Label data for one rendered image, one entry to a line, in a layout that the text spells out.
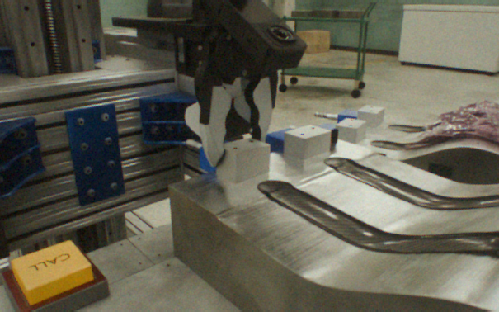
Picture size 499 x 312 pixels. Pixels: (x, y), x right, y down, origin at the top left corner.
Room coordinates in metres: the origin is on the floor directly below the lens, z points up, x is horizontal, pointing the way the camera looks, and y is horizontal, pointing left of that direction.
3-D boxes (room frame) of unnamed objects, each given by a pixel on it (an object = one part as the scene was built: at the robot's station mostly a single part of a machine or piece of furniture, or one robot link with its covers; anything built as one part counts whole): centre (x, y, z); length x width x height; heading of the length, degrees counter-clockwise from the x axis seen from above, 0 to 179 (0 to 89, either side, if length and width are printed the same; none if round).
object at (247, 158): (0.48, 0.04, 0.90); 0.13 x 0.05 x 0.05; 41
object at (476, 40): (6.77, -3.20, 0.47); 1.52 x 0.77 x 0.94; 45
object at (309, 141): (0.55, -0.04, 0.89); 0.13 x 0.05 x 0.05; 41
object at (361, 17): (4.99, -0.87, 0.50); 0.98 x 0.55 x 1.01; 70
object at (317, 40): (8.65, -1.21, 0.20); 0.63 x 0.44 x 0.40; 135
